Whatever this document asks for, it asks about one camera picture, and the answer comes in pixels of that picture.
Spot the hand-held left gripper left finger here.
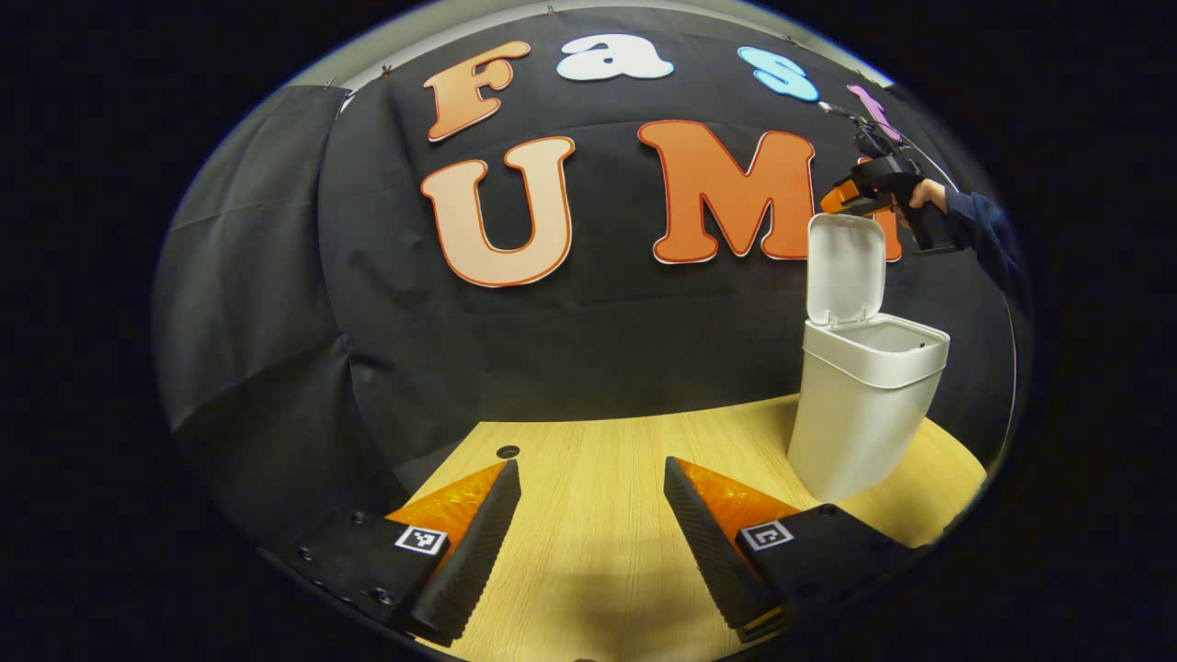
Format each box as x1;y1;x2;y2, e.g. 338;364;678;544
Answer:
262;458;522;647

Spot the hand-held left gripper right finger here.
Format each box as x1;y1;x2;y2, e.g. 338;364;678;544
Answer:
664;456;920;645

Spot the white desktop garbage bin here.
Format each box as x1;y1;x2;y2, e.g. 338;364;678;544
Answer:
787;213;951;504

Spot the wooden desktop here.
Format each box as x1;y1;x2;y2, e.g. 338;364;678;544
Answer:
391;394;988;662

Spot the black backdrop cloth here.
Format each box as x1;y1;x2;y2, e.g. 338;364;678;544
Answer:
152;7;1035;516

